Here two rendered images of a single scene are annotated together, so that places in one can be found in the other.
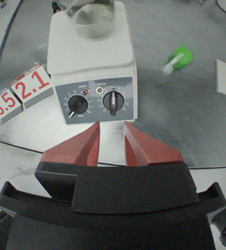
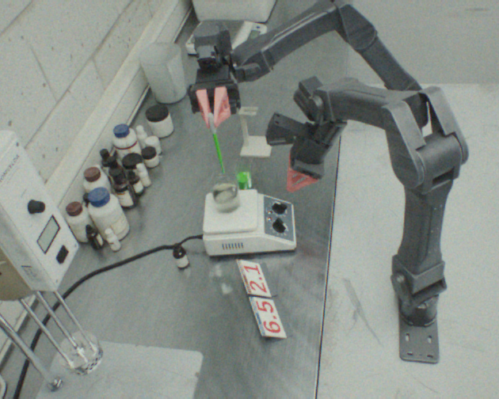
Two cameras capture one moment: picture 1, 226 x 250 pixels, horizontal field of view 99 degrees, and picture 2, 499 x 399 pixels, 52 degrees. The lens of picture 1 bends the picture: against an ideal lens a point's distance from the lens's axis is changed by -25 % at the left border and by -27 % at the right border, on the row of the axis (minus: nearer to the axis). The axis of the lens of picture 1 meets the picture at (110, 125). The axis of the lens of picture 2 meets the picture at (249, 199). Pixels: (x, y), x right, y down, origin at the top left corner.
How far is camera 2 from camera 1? 1.06 m
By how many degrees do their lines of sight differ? 50
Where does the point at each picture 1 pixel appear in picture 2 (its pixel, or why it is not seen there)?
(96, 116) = (287, 221)
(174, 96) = (275, 188)
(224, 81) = (260, 150)
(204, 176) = (347, 157)
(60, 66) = (253, 220)
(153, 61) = not seen: hidden behind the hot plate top
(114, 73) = (260, 203)
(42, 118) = (289, 276)
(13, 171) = (363, 329)
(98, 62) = (255, 203)
